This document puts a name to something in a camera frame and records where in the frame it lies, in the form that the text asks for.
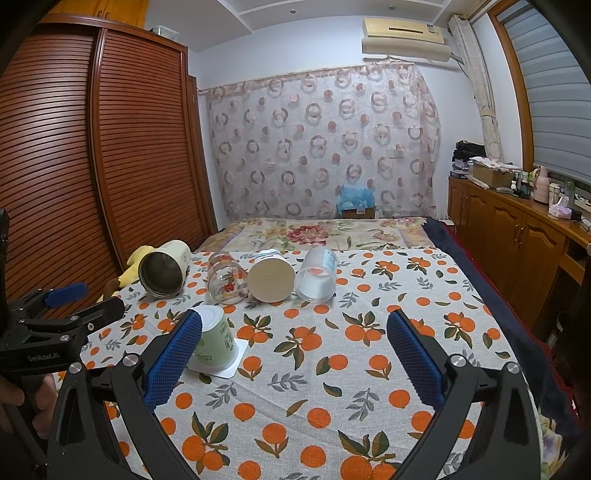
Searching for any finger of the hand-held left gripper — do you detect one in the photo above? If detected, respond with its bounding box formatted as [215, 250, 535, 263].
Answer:
[28, 298, 126, 343]
[7, 282, 89, 324]

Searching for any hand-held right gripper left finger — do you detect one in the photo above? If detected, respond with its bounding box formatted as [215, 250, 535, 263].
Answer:
[46, 308, 204, 480]

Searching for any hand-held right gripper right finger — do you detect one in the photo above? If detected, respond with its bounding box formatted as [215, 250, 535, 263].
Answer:
[385, 308, 543, 480]

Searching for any green and white yogurt cup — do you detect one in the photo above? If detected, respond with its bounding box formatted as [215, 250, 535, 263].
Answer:
[187, 305, 241, 377]

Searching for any cream metal cup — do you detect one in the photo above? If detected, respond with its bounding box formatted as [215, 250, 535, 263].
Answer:
[139, 240, 193, 301]

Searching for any clear printed glass cup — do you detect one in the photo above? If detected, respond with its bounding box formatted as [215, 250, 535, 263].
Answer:
[207, 252, 250, 305]

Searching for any white paper cup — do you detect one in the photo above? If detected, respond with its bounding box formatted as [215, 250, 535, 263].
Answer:
[248, 249, 296, 304]

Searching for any frosted plastic cup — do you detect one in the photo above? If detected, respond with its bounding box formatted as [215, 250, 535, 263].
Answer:
[294, 247, 338, 304]

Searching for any person's left hand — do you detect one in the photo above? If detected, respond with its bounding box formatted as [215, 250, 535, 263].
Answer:
[0, 376, 26, 433]

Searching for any yellow plush toy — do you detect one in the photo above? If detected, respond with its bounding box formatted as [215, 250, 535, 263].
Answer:
[102, 246, 153, 304]

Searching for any orange fruit print cloth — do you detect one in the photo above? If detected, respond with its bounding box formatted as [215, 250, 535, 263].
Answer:
[53, 249, 542, 480]

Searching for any wooden side cabinet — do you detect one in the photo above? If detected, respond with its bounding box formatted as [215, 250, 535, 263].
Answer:
[448, 178, 591, 334]

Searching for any brown louvered wardrobe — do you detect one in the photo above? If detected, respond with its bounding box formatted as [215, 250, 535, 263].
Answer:
[0, 0, 221, 320]

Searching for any floral bed blanket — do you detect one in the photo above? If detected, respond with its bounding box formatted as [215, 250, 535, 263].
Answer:
[196, 217, 437, 254]

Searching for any blue plastic bag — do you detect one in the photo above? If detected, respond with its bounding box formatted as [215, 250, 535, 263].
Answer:
[337, 185, 376, 211]

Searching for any open cardboard box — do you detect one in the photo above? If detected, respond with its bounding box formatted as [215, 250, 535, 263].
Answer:
[471, 161, 516, 189]

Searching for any pink tissue box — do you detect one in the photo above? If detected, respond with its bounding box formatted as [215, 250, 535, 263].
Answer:
[548, 196, 573, 219]

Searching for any pile of dark clothes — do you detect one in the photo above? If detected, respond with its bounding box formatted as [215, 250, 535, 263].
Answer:
[452, 141, 486, 174]

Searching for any pink thermos jug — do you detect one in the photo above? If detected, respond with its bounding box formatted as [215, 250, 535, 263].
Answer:
[530, 166, 551, 204]

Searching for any circle pattern curtain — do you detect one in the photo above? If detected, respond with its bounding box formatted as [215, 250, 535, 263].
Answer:
[205, 62, 442, 220]

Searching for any tied floral window curtain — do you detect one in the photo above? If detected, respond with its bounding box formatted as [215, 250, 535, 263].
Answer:
[450, 14, 504, 163]

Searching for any grey window blind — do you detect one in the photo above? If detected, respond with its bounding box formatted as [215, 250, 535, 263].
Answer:
[496, 0, 591, 180]

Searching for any white air conditioner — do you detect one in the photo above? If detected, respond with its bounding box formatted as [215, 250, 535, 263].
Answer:
[361, 16, 456, 64]

